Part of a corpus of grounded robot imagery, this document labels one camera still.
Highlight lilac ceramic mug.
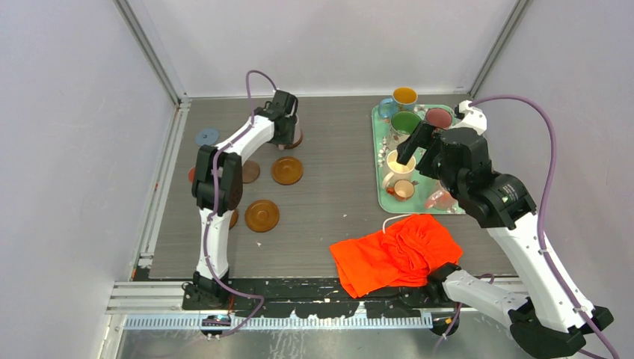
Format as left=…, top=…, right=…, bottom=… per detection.
left=294, top=115, right=302, bottom=136

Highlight brown wooden coaster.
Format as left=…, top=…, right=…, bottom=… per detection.
left=276, top=130, right=304, bottom=150
left=244, top=200, right=280, bottom=233
left=230, top=209, right=239, bottom=229
left=271, top=156, right=304, bottom=185

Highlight cream white mug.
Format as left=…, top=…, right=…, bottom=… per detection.
left=379, top=150, right=416, bottom=189

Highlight small tan cup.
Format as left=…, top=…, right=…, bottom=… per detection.
left=386, top=179, right=416, bottom=202

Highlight dark walnut round coaster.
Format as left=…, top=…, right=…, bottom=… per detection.
left=242, top=160, right=260, bottom=184

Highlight red round coaster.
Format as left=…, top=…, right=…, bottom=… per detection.
left=188, top=167, right=196, bottom=183

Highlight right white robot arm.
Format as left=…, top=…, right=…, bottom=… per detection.
left=397, top=122, right=614, bottom=358

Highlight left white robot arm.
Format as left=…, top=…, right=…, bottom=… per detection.
left=191, top=90, right=301, bottom=309

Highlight blue round coaster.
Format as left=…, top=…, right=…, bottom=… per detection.
left=194, top=128, right=220, bottom=147

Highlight green inside mug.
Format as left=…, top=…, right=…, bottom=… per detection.
left=389, top=111, right=421, bottom=148

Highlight pink floral mug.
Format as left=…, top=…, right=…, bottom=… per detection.
left=425, top=108, right=453, bottom=129

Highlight blue mug yellow inside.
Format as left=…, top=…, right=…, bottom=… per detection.
left=377, top=87, right=418, bottom=118

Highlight green floral tray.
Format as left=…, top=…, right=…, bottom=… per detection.
left=371, top=105, right=464, bottom=215

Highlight orange cloth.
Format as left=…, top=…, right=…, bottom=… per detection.
left=330, top=214, right=463, bottom=298

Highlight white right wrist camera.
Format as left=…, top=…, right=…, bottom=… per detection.
left=452, top=100, right=487, bottom=135

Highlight white cord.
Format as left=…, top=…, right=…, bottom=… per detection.
left=381, top=213, right=413, bottom=234

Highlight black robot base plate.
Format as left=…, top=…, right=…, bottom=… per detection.
left=181, top=277, right=457, bottom=319

